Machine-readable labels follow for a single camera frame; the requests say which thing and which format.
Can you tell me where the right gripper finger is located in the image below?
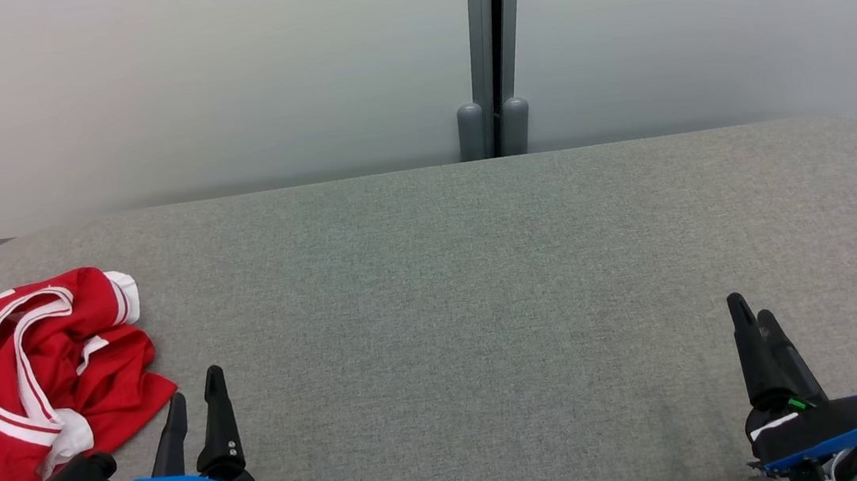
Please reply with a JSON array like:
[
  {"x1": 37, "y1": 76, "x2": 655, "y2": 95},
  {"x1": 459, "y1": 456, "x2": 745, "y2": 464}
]
[
  {"x1": 757, "y1": 303, "x2": 828, "y2": 407},
  {"x1": 726, "y1": 287, "x2": 793, "y2": 412}
]

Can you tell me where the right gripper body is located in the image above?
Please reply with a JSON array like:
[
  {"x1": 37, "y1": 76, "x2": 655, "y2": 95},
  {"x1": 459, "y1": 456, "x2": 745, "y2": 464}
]
[{"x1": 740, "y1": 385, "x2": 857, "y2": 481}]

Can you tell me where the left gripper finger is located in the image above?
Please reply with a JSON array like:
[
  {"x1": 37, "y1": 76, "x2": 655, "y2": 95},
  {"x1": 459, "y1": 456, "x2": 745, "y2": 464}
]
[
  {"x1": 144, "y1": 391, "x2": 195, "y2": 479},
  {"x1": 187, "y1": 363, "x2": 249, "y2": 481}
]

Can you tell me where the white partition panel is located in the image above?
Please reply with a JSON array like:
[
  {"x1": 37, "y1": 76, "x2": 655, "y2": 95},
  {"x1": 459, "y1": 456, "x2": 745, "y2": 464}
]
[
  {"x1": 0, "y1": 0, "x2": 492, "y2": 242},
  {"x1": 507, "y1": 0, "x2": 857, "y2": 183}
]

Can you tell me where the grey metal partition post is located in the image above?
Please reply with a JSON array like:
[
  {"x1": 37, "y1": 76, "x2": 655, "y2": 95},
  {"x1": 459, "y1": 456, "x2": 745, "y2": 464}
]
[
  {"x1": 444, "y1": 0, "x2": 514, "y2": 163},
  {"x1": 487, "y1": 0, "x2": 541, "y2": 158}
]

